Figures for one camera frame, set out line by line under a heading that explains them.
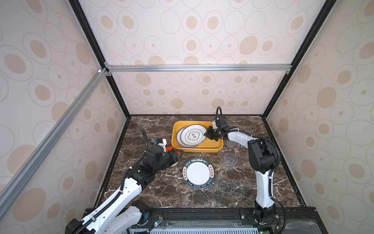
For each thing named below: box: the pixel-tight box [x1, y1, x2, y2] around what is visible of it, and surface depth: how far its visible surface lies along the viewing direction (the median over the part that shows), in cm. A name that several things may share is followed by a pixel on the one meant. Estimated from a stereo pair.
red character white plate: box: [176, 126, 188, 148], surface depth 105 cm
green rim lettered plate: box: [182, 156, 215, 190], surface depth 90 cm
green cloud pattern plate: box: [176, 124, 207, 148], surface depth 105 cm
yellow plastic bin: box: [171, 120, 224, 154], surface depth 99 cm
